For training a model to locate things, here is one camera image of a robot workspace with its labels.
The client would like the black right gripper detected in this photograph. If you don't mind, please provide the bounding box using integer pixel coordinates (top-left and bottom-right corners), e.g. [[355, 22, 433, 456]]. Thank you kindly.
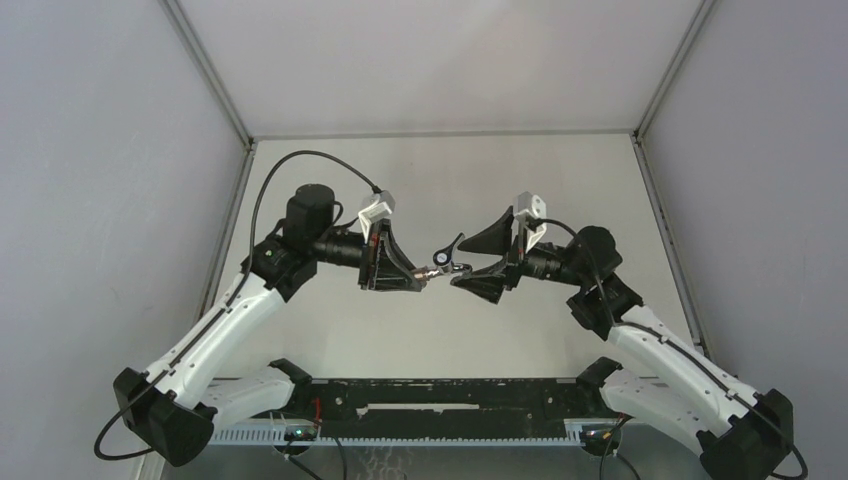
[[451, 205, 588, 304]]

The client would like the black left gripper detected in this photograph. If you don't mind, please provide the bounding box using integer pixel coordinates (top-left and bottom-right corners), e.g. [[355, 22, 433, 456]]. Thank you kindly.
[[310, 218, 421, 292]]

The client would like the chrome water faucet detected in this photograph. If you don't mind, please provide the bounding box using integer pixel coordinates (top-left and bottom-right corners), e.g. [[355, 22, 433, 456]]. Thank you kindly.
[[424, 232, 473, 279]]

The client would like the threaded metal pipe fitting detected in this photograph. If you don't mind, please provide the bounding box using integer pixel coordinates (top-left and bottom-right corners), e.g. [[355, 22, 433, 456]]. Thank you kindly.
[[412, 266, 434, 285]]

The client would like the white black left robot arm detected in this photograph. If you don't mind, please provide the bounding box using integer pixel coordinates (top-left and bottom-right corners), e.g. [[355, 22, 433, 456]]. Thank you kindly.
[[113, 184, 423, 467]]

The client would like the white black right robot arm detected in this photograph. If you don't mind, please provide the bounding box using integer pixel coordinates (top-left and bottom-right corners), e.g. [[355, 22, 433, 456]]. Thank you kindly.
[[434, 209, 797, 479]]

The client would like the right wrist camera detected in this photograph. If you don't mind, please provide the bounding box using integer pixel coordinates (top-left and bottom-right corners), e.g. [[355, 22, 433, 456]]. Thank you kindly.
[[513, 191, 547, 253]]

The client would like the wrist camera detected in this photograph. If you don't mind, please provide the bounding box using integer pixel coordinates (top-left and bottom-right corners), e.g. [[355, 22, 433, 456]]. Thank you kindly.
[[357, 190, 396, 241], [513, 191, 547, 253]]

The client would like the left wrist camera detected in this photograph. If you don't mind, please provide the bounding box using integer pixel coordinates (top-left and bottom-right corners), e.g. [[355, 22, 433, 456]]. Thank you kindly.
[[357, 190, 396, 241]]

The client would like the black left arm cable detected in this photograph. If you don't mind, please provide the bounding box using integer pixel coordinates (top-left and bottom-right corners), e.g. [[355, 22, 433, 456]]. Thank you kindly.
[[92, 149, 384, 462]]

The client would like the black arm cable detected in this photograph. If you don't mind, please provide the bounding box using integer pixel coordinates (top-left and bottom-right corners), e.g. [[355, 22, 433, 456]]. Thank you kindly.
[[537, 218, 810, 480], [92, 149, 384, 462]]

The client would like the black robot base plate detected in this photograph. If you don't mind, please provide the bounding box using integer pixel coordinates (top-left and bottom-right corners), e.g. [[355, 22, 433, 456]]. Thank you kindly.
[[261, 378, 619, 436]]

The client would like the white slotted cable duct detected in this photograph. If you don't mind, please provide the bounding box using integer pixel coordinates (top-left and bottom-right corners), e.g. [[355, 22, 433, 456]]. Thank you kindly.
[[209, 424, 584, 447]]

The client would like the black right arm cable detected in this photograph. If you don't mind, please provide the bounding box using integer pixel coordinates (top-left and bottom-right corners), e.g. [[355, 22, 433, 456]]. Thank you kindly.
[[537, 218, 810, 480]]

